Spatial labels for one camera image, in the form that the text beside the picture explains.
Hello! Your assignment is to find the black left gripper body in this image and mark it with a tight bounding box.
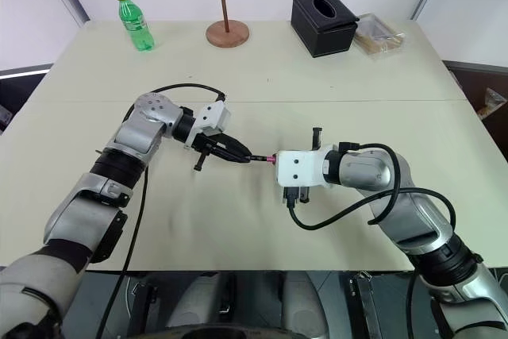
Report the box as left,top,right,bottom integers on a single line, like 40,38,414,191
192,132,229,171

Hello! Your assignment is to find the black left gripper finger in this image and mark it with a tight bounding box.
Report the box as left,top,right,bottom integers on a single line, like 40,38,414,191
207,146,252,164
219,135,248,156

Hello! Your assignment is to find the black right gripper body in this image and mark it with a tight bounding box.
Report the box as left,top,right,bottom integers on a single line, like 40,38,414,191
282,126,323,208

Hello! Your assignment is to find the green bottle with yellow cap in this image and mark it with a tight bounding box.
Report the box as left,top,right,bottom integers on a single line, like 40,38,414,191
115,0,156,53

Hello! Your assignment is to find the grey rounded shape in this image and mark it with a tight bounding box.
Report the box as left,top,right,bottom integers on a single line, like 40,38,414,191
280,271,329,338
165,271,223,330

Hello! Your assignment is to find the wooden stand with round base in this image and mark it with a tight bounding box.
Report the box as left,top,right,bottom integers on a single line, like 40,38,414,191
205,0,252,49

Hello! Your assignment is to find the black leather tissue box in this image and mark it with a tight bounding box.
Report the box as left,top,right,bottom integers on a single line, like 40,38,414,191
291,0,361,59

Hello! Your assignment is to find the clear bag of wooden sticks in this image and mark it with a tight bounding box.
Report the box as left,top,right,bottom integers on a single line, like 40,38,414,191
352,12,408,60

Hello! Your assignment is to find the dark brown side cabinet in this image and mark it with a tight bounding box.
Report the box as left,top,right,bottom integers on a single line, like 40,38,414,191
441,60,508,169

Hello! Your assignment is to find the clear crinkled snack bag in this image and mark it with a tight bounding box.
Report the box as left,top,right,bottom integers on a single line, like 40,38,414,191
476,87,508,120

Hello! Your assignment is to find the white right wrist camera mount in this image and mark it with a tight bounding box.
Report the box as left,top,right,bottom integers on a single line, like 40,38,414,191
275,144,338,190

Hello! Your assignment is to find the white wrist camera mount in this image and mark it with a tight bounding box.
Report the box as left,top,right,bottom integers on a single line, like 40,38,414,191
183,100,232,150
275,144,338,190

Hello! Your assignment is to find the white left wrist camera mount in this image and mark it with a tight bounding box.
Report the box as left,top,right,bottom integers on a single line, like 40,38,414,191
183,100,232,150

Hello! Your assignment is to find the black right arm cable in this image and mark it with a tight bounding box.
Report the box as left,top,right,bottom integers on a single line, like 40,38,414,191
287,141,457,339

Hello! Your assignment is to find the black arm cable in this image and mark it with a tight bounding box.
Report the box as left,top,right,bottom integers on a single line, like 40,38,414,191
94,83,228,339
287,141,457,339

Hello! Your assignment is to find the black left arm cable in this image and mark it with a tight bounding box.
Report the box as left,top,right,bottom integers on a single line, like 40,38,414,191
94,83,228,339

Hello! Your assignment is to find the black strap bracket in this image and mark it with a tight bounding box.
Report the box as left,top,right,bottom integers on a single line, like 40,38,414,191
129,273,158,334
348,271,378,339

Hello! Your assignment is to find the dark side table with rail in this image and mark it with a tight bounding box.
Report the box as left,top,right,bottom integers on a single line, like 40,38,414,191
0,63,55,136

